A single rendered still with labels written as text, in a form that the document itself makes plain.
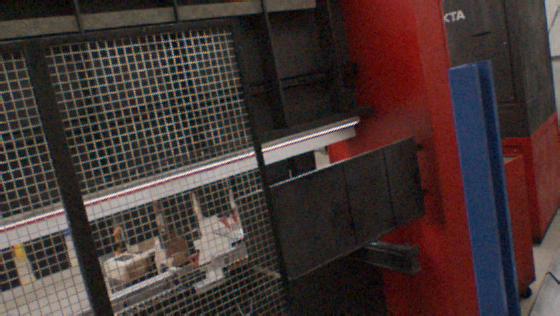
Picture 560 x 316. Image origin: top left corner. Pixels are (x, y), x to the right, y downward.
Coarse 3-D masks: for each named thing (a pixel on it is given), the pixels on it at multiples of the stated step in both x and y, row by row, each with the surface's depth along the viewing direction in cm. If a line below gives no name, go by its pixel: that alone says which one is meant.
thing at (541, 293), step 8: (552, 256) 60; (552, 264) 58; (552, 272) 56; (544, 280) 55; (552, 280) 55; (544, 288) 53; (552, 288) 54; (536, 296) 52; (544, 296) 52; (552, 296) 53; (536, 304) 50; (544, 304) 51; (552, 304) 52; (536, 312) 49; (544, 312) 50; (552, 312) 50
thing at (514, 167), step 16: (512, 160) 304; (512, 176) 304; (512, 192) 304; (512, 208) 305; (528, 208) 317; (512, 224) 305; (528, 224) 317; (528, 240) 318; (528, 256) 318; (528, 272) 318; (528, 288) 325
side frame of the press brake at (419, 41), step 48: (384, 0) 257; (432, 0) 254; (384, 48) 265; (432, 48) 254; (384, 96) 274; (432, 96) 255; (336, 144) 316; (384, 144) 283; (432, 144) 256; (432, 192) 264; (384, 240) 303; (432, 240) 272; (384, 288) 313; (432, 288) 281
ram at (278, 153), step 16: (336, 128) 290; (352, 128) 298; (288, 144) 269; (304, 144) 275; (320, 144) 282; (240, 160) 250; (272, 160) 262; (176, 176) 229; (208, 176) 239; (224, 176) 245; (128, 192) 216; (144, 192) 220; (160, 192) 225; (176, 192) 229; (96, 208) 208; (16, 224) 189; (48, 224) 196; (64, 224) 200; (0, 240) 186; (16, 240) 189
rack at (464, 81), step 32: (480, 64) 48; (480, 96) 44; (480, 128) 44; (480, 160) 45; (480, 192) 45; (480, 224) 46; (480, 256) 47; (512, 256) 50; (480, 288) 48; (512, 288) 51
